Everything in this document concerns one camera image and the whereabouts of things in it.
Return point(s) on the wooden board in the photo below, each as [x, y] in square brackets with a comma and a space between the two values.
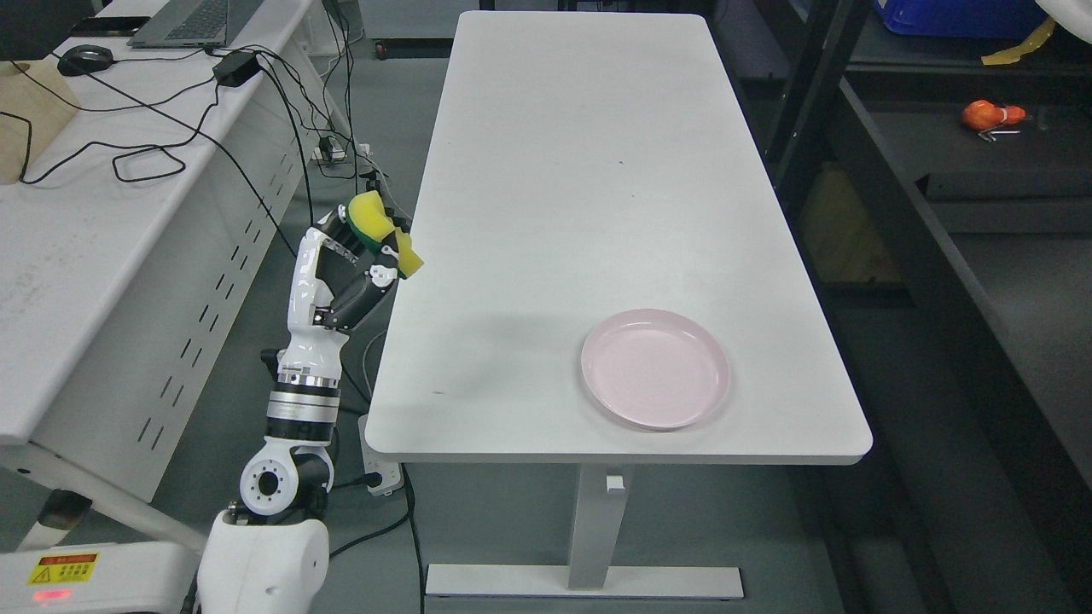
[37, 104]

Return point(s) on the black smartphone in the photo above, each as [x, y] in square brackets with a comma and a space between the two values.
[124, 26]

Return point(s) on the orange toy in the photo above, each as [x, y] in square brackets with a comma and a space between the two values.
[983, 115]

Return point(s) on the black computer mouse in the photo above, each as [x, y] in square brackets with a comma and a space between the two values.
[84, 60]

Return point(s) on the green yellow sponge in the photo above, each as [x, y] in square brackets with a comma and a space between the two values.
[367, 217]

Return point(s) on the yellow tape strip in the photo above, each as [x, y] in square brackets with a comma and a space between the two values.
[1014, 54]

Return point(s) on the black metal rack frame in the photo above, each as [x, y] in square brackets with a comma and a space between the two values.
[956, 275]

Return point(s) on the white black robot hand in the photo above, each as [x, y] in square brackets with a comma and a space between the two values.
[337, 281]

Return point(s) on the grey laptop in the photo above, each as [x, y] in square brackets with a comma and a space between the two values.
[195, 24]

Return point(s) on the white floor power strip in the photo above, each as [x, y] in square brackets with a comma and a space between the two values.
[382, 477]

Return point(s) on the black power adapter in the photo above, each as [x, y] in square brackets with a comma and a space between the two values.
[236, 68]

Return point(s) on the white side desk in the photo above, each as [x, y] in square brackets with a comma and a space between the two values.
[128, 258]

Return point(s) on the white table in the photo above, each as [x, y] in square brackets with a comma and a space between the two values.
[582, 165]

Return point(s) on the pink plate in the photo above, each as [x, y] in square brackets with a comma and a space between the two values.
[655, 369]

